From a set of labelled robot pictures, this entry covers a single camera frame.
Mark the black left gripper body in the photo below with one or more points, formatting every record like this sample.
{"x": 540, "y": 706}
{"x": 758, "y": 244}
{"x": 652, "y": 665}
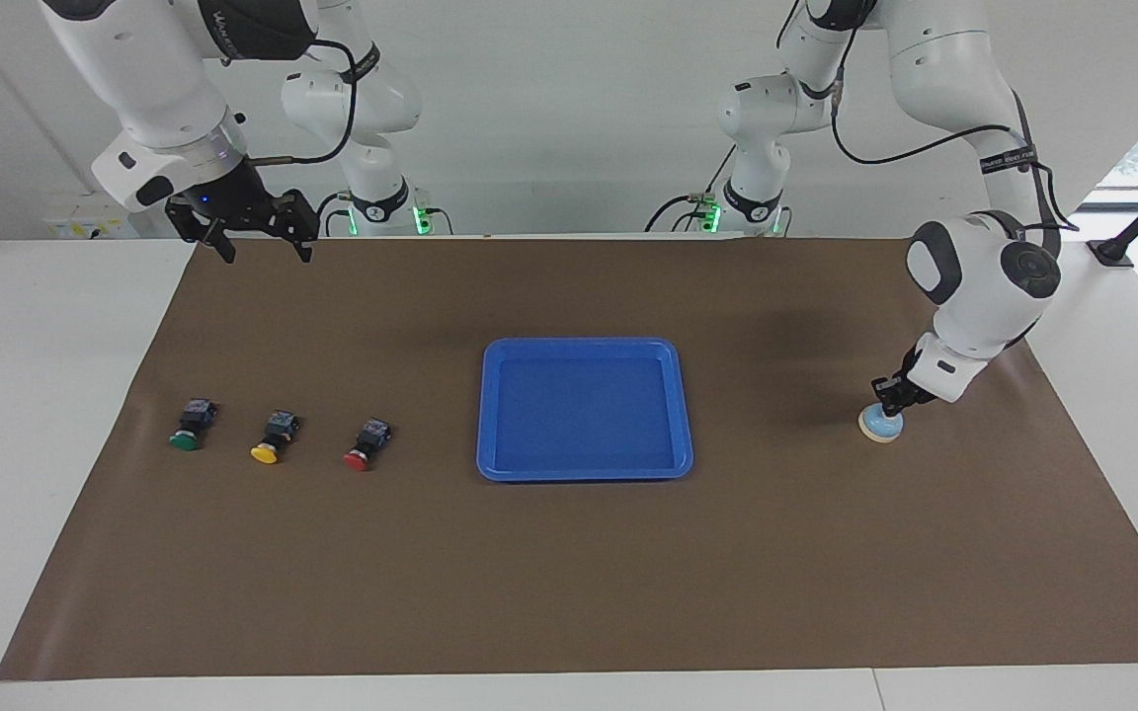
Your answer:
{"x": 900, "y": 388}

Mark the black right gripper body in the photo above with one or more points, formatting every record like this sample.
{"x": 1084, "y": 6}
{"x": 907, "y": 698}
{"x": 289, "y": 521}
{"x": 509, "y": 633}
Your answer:
{"x": 233, "y": 202}

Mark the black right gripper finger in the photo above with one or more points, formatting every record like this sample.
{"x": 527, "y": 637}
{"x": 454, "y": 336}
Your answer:
{"x": 304, "y": 247}
{"x": 226, "y": 242}

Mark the light blue desk bell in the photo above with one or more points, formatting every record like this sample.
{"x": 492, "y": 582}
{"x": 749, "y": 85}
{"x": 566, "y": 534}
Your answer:
{"x": 880, "y": 431}

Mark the green push button switch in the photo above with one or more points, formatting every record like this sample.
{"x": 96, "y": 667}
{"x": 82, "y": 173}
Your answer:
{"x": 196, "y": 415}

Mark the yellow push button switch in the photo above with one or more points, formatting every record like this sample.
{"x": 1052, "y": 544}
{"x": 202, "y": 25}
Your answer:
{"x": 281, "y": 427}

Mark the red push button switch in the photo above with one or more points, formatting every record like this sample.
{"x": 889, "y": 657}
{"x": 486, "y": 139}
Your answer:
{"x": 371, "y": 437}

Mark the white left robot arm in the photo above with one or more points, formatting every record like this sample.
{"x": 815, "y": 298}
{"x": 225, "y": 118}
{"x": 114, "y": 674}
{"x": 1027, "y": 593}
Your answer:
{"x": 984, "y": 286}

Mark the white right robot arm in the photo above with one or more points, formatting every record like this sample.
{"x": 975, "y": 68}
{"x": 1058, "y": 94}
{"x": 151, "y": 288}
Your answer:
{"x": 154, "y": 89}

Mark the blue plastic tray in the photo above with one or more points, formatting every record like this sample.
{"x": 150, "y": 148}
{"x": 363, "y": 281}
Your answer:
{"x": 579, "y": 415}

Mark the brown table mat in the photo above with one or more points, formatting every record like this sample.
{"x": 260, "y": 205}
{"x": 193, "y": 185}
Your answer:
{"x": 579, "y": 573}

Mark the white wall socket box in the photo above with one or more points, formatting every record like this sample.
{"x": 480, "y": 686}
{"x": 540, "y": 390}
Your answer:
{"x": 85, "y": 225}

